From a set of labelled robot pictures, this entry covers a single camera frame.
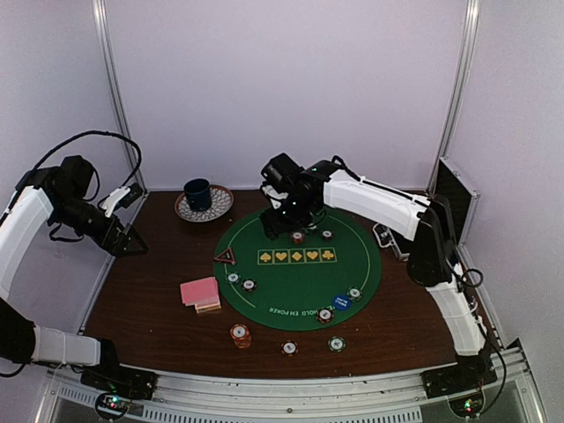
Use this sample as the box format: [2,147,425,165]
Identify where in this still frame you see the aluminium front rail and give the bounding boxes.
[32,347,548,422]

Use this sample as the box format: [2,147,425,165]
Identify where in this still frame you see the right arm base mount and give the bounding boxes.
[421,365,497,419]

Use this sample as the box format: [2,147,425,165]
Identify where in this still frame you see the aluminium poker chip case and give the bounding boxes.
[372,155,480,261]

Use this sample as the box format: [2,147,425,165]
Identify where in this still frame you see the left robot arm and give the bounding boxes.
[1,155,148,391]

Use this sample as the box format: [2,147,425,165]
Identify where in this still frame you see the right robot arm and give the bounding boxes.
[260,153,491,390]

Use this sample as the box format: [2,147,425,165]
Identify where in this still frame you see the dark blue mug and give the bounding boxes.
[183,178,212,212]

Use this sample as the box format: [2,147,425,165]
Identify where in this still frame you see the floral patterned saucer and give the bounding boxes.
[174,184,234,223]

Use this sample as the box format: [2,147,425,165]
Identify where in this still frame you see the red tan chip stack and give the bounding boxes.
[230,323,252,349]

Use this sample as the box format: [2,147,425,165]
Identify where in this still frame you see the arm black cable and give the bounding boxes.
[457,268,484,289]
[30,130,144,190]

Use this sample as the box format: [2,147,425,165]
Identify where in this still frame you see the green 20 chip stack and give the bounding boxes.
[327,336,346,353]

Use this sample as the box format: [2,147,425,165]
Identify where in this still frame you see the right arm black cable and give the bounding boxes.
[457,268,484,289]

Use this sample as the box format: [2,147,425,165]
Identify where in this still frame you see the red tan 5 chip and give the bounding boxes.
[291,231,305,245]

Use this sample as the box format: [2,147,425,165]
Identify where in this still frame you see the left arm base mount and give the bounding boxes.
[78,367,158,422]

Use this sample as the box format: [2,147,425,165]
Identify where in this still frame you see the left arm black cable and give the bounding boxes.
[30,130,144,190]

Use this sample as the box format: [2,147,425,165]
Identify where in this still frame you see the right aluminium frame post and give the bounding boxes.
[427,0,481,193]

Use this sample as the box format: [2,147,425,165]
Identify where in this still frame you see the red-backed playing card deck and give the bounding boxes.
[180,277,221,314]

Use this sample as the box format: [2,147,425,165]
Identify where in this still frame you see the round green poker mat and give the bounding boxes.
[213,209,382,331]

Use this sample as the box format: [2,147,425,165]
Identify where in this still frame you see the blue small blind button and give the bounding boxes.
[331,294,352,311]

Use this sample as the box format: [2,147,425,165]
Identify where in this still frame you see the left aluminium frame post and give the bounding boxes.
[92,0,147,192]

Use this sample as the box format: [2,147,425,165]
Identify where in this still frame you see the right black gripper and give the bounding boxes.
[261,195,314,241]

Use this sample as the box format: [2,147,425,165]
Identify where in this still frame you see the red triangular dealer button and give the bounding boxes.
[213,247,236,265]

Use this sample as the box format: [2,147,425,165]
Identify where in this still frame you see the aluminium frame post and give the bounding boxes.
[92,0,147,192]
[427,0,481,193]

